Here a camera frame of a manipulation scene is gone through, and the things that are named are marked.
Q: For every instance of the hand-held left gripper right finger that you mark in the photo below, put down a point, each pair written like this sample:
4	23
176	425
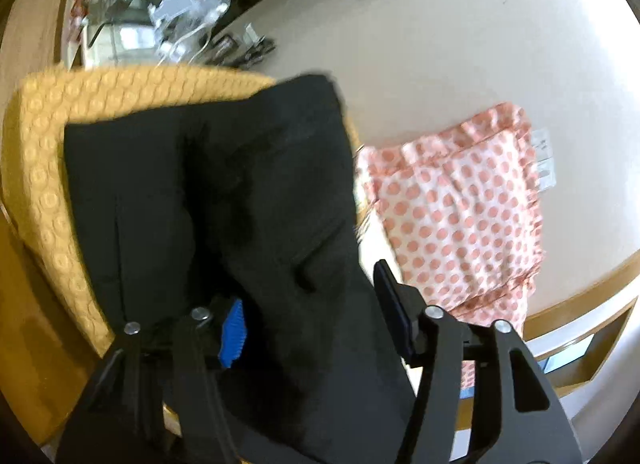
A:
395	311

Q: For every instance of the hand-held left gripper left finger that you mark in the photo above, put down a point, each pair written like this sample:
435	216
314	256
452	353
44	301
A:
232	331

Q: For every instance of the black pants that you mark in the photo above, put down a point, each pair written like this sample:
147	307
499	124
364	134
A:
240	224

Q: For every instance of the pink polka dot cloth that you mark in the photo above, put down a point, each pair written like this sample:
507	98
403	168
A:
450	214

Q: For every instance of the white label tags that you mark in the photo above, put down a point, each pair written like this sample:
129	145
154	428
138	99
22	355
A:
544	159

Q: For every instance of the yellow textured blanket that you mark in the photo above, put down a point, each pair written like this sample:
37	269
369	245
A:
45	154

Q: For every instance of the clear plastic items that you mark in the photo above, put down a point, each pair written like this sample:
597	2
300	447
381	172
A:
190	24

